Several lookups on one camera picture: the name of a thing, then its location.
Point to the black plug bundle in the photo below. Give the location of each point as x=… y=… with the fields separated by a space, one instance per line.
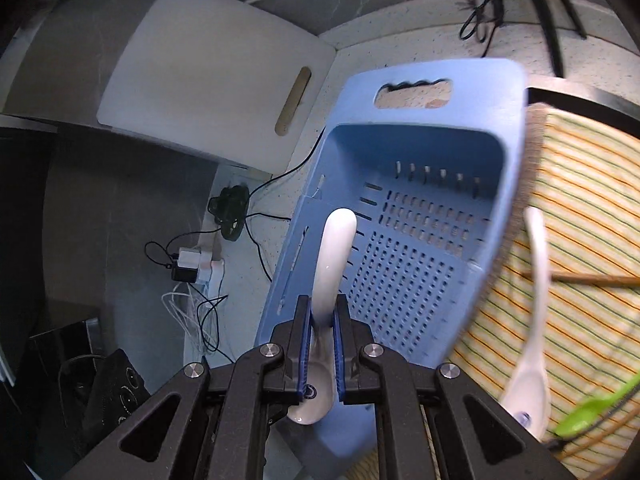
x=231 y=210

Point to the white ceramic spoon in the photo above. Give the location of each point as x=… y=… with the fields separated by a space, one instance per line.
x=541 y=280
x=335 y=245

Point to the black charger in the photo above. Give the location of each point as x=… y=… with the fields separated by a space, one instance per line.
x=179 y=274

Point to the white power strip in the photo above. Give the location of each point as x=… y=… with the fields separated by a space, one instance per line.
x=212 y=272

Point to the blue plastic drain basket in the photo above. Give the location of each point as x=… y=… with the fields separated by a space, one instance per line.
x=430 y=280

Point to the white cutting board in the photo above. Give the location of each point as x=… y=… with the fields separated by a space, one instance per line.
x=200 y=75

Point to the wooden chopstick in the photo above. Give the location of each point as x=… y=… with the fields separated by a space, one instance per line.
x=600 y=279

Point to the black tripod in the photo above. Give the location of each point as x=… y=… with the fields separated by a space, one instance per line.
x=550 y=25

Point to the green plastic spoon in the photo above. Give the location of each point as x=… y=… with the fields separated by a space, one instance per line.
x=580 y=417

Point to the striped cloth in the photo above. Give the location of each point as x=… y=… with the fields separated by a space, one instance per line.
x=590 y=200

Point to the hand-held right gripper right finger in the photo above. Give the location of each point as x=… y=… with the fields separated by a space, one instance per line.
x=340 y=360

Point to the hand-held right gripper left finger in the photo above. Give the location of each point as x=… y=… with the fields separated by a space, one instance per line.
x=302 y=360

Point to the black speaker device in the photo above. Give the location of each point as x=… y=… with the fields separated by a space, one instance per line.
x=117 y=395

